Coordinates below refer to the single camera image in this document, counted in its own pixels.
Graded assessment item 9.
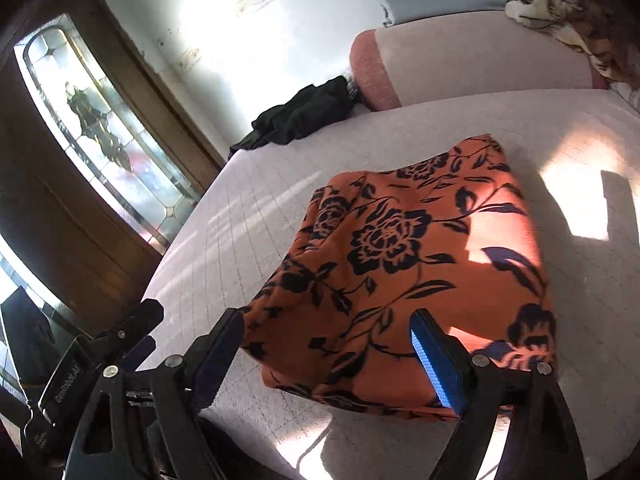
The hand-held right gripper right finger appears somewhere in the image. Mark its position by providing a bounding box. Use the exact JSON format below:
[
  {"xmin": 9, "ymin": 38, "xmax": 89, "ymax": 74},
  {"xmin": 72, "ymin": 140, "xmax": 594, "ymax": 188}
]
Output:
[{"xmin": 409, "ymin": 308, "xmax": 588, "ymax": 480}]

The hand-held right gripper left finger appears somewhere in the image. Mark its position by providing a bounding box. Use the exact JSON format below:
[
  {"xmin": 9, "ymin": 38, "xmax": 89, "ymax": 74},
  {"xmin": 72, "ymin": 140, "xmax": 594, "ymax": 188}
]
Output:
[{"xmin": 65, "ymin": 307, "xmax": 247, "ymax": 480}]

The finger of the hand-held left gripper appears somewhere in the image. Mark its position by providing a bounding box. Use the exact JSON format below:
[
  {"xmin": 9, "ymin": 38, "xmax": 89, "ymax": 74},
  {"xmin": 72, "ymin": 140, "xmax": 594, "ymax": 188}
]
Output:
[
  {"xmin": 122, "ymin": 335, "xmax": 158, "ymax": 372},
  {"xmin": 92, "ymin": 299, "xmax": 164, "ymax": 357}
]

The orange floral garment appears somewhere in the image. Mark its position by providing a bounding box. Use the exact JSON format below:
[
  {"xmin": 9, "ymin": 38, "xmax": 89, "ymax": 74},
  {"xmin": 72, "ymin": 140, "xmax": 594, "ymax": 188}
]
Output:
[{"xmin": 239, "ymin": 133, "xmax": 558, "ymax": 423}]

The dark cloth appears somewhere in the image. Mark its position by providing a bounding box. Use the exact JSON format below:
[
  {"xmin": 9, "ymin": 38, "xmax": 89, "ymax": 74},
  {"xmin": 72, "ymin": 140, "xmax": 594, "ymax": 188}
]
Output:
[{"xmin": 0, "ymin": 285, "xmax": 58, "ymax": 391}]

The wooden stained glass door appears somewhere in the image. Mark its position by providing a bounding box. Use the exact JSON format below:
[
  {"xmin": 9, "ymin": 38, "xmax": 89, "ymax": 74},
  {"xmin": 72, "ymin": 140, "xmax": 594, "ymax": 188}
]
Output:
[{"xmin": 0, "ymin": 0, "xmax": 226, "ymax": 336}]

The pink quilted bed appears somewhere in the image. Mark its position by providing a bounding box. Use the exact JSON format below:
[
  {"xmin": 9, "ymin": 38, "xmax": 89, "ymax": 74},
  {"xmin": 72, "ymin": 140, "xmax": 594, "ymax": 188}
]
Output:
[{"xmin": 142, "ymin": 87, "xmax": 640, "ymax": 480}]

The black garment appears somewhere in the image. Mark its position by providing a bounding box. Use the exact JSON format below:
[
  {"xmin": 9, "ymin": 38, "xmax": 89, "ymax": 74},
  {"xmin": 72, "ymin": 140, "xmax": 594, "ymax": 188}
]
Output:
[{"xmin": 229, "ymin": 75, "xmax": 357, "ymax": 162}]

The pink bolster pillow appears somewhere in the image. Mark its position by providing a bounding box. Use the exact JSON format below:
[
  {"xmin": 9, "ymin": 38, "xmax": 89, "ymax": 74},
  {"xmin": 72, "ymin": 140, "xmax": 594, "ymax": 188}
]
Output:
[{"xmin": 349, "ymin": 10, "xmax": 608, "ymax": 111}]

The brown patterned blanket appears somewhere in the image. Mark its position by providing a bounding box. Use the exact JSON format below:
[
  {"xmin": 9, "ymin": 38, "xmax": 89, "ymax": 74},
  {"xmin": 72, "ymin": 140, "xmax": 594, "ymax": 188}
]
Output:
[{"xmin": 504, "ymin": 0, "xmax": 640, "ymax": 96}]

